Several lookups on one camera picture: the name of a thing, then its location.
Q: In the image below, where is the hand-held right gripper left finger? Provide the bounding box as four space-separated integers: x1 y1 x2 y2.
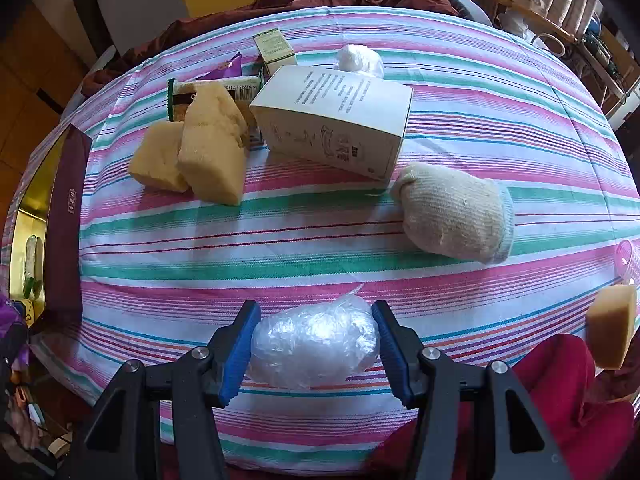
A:
70 300 263 480

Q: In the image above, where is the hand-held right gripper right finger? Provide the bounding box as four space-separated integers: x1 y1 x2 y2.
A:
371 300 573 480

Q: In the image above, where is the clear plastic bag ball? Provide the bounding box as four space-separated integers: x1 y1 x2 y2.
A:
247 285 381 390

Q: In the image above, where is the yellow sponge block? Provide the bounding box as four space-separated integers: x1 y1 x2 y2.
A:
176 125 247 207
127 120 191 193
187 82 250 148
586 285 638 371

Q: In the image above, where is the gold-lined maroon gift box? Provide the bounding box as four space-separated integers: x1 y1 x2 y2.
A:
0 125 93 321

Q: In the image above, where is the large white printed carton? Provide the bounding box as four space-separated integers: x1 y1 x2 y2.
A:
249 65 414 183

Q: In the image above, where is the green-edged cracker packet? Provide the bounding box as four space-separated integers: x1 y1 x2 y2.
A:
166 72 266 151

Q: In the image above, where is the striped pink green blanket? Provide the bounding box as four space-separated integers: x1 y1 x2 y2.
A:
0 6 640 476

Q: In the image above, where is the rolled cream knit sock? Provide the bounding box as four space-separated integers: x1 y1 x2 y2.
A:
390 162 516 266

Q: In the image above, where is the person's red clothing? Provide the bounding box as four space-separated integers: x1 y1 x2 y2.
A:
370 334 640 480

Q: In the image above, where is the pink plastic cup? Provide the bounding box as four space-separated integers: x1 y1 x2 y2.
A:
615 239 640 286

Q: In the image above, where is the purple snack packet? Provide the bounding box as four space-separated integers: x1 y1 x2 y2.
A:
202 54 243 81

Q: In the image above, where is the small white plastic bag ball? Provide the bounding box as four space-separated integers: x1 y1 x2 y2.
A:
334 44 385 78

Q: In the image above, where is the small green white box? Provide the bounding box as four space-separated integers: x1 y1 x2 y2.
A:
252 27 298 78

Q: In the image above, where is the grey yellow blue headboard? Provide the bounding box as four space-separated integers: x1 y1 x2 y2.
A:
70 0 406 56

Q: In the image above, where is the wooden desk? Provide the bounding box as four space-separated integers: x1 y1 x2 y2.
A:
425 0 626 101

